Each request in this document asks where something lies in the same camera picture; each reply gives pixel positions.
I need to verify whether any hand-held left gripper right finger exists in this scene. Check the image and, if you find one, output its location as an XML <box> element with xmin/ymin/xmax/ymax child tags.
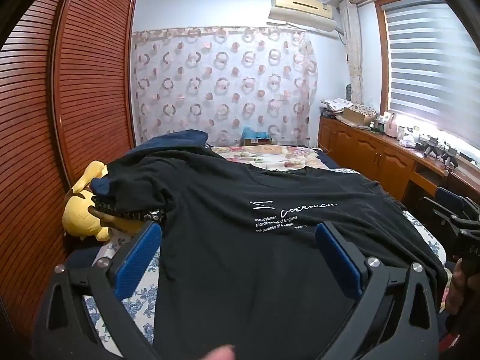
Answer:
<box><xmin>315</xmin><ymin>222</ymin><xmax>451</xmax><ymax>360</ymax></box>

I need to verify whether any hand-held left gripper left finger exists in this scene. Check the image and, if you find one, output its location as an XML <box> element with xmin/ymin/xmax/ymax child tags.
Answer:
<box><xmin>32</xmin><ymin>220</ymin><xmax>166</xmax><ymax>360</ymax></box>

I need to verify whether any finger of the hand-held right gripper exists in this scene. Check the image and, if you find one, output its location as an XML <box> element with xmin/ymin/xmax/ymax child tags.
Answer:
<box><xmin>419</xmin><ymin>187</ymin><xmax>480</xmax><ymax>233</ymax></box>

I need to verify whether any black printed t-shirt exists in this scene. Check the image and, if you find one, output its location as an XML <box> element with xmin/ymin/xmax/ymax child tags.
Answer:
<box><xmin>90</xmin><ymin>146</ymin><xmax>449</xmax><ymax>360</ymax></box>

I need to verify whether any person's right hand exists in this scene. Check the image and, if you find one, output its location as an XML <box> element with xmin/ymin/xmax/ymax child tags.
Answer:
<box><xmin>448</xmin><ymin>260</ymin><xmax>473</xmax><ymax>314</ymax></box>

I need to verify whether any person's left hand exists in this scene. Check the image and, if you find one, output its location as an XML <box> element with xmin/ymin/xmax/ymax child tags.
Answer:
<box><xmin>200</xmin><ymin>345</ymin><xmax>237</xmax><ymax>360</ymax></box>

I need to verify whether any black gadget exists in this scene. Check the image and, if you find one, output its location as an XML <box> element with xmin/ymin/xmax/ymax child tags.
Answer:
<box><xmin>418</xmin><ymin>135</ymin><xmax>437</xmax><ymax>156</ymax></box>
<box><xmin>437</xmin><ymin>146</ymin><xmax>460</xmax><ymax>169</ymax></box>

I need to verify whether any blue floral bed sheet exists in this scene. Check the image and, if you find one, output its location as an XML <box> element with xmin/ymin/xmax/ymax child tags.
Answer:
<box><xmin>84</xmin><ymin>210</ymin><xmax>447</xmax><ymax>349</ymax></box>

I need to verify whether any dark medallion patterned garment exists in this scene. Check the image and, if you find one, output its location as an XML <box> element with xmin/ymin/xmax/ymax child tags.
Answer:
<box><xmin>93</xmin><ymin>197</ymin><xmax>169</xmax><ymax>223</ymax></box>

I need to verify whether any yellow plush toy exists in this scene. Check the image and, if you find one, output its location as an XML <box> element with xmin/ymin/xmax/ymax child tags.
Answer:
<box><xmin>62</xmin><ymin>160</ymin><xmax>111</xmax><ymax>241</ymax></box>

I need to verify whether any pink kettle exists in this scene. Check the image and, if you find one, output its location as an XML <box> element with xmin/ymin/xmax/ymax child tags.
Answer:
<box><xmin>384</xmin><ymin>112</ymin><xmax>400</xmax><ymax>137</ymax></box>

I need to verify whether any navy bedspread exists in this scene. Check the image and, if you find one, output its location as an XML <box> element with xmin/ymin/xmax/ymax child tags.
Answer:
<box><xmin>67</xmin><ymin>146</ymin><xmax>362</xmax><ymax>271</ymax></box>

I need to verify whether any wooden side cabinet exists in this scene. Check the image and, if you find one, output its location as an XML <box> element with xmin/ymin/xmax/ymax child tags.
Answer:
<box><xmin>319</xmin><ymin>114</ymin><xmax>480</xmax><ymax>211</ymax></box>

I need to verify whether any pink floral blanket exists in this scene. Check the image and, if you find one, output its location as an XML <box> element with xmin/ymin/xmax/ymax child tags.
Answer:
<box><xmin>210</xmin><ymin>144</ymin><xmax>323</xmax><ymax>171</ymax></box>

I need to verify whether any open cardboard box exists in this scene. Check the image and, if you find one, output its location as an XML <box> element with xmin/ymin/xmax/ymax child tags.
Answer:
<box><xmin>343</xmin><ymin>106</ymin><xmax>377</xmax><ymax>126</ymax></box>

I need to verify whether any navy fleece garment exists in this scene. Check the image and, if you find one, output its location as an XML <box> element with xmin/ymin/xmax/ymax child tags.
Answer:
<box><xmin>92</xmin><ymin>129</ymin><xmax>209</xmax><ymax>199</ymax></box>

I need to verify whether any striped window blind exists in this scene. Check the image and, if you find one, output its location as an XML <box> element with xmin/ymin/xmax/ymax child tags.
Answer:
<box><xmin>384</xmin><ymin>0</ymin><xmax>480</xmax><ymax>147</ymax></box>

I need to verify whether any pile of patterned papers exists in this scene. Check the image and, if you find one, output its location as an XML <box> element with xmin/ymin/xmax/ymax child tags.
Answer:
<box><xmin>320</xmin><ymin>97</ymin><xmax>357</xmax><ymax>117</ymax></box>

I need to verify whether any teal plastic bag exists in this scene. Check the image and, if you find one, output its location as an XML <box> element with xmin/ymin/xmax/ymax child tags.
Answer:
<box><xmin>242</xmin><ymin>127</ymin><xmax>271</xmax><ymax>140</ymax></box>

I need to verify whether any cream window side curtain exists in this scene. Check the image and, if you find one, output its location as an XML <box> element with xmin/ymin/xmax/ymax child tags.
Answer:
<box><xmin>339</xmin><ymin>0</ymin><xmax>364</xmax><ymax>104</ymax></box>

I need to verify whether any wooden louvered wardrobe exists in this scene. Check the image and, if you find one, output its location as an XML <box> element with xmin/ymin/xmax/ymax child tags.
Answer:
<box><xmin>0</xmin><ymin>0</ymin><xmax>137</xmax><ymax>346</ymax></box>

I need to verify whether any circle patterned sheer curtain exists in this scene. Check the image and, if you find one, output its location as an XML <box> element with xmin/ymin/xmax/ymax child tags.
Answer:
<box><xmin>131</xmin><ymin>26</ymin><xmax>319</xmax><ymax>147</ymax></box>

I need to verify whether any white wall air conditioner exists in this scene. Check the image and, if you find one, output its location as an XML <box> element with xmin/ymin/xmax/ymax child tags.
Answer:
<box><xmin>267</xmin><ymin>0</ymin><xmax>337</xmax><ymax>32</ymax></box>

